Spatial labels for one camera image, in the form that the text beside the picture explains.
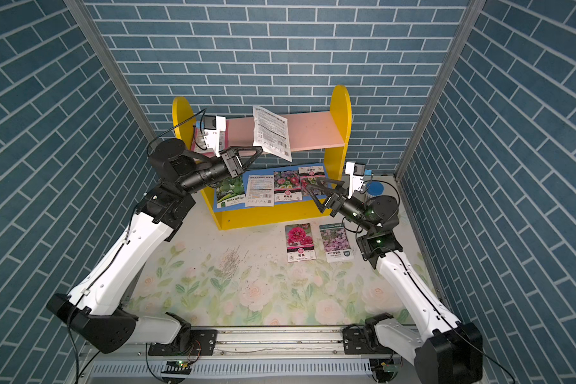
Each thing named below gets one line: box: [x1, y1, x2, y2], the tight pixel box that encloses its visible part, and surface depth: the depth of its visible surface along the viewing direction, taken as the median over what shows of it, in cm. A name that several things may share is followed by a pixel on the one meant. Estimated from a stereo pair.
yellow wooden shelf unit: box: [172, 84, 352, 230], surface depth 82 cm
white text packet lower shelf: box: [244, 174, 275, 208], surface depth 96 cm
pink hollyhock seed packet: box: [284, 222, 316, 264], surface depth 98 cm
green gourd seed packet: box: [216, 174, 246, 209], surface depth 95 cm
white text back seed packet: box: [252, 105, 292, 163], surface depth 65 cm
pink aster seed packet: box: [273, 170, 304, 203], surface depth 100 cm
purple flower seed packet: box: [319, 222, 355, 264], surface depth 98 cm
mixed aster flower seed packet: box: [297, 165, 325, 195], surface depth 104 cm
